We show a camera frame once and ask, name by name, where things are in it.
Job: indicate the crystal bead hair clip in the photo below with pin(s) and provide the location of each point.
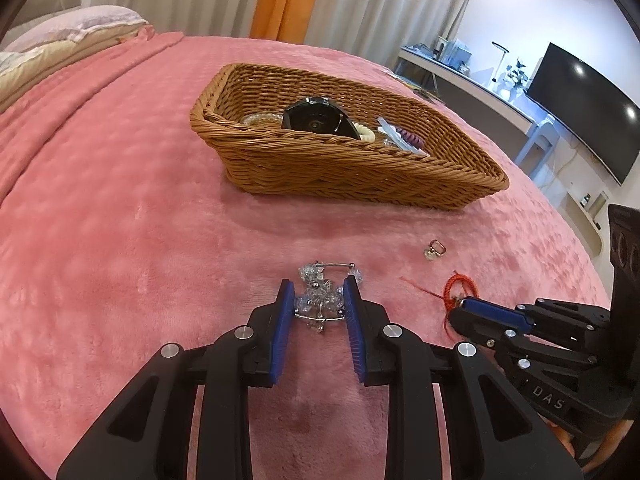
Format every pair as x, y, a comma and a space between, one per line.
322, 301

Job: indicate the black wrist watch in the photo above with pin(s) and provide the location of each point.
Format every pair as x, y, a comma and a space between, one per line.
318, 115

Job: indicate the brown wicker basket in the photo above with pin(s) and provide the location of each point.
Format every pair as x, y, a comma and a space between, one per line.
452, 171

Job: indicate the lilac pillow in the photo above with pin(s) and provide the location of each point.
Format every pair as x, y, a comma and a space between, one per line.
74, 26

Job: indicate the beige quilt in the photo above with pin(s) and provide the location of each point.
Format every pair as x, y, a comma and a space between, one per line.
20, 71

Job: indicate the white desk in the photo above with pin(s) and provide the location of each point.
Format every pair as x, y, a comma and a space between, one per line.
500, 120

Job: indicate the right hand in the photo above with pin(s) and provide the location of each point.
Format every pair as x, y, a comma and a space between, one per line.
606, 448

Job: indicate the small items on bed edge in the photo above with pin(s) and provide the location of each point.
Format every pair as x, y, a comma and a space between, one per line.
415, 88

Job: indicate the blue plastic hair clip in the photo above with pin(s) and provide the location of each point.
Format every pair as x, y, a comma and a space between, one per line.
401, 138

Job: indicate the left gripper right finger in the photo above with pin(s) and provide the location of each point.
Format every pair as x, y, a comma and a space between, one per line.
449, 409

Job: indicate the white desk lamp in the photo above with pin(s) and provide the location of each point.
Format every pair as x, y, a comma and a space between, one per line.
497, 69

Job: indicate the black television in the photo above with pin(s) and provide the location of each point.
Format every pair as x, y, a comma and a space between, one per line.
594, 109

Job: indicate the orange curtain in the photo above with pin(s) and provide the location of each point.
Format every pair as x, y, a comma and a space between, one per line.
282, 20

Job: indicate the pink bed blanket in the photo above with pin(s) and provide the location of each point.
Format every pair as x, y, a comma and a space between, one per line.
119, 232

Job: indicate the white plant vase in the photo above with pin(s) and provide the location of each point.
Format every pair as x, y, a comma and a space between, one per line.
516, 78

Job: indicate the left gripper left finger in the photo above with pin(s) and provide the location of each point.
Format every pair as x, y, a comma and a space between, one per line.
145, 432

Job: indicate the light blue chair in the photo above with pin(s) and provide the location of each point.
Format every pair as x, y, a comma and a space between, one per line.
543, 136

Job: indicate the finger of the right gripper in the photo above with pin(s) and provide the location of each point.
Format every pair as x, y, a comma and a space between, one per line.
514, 319
509, 346

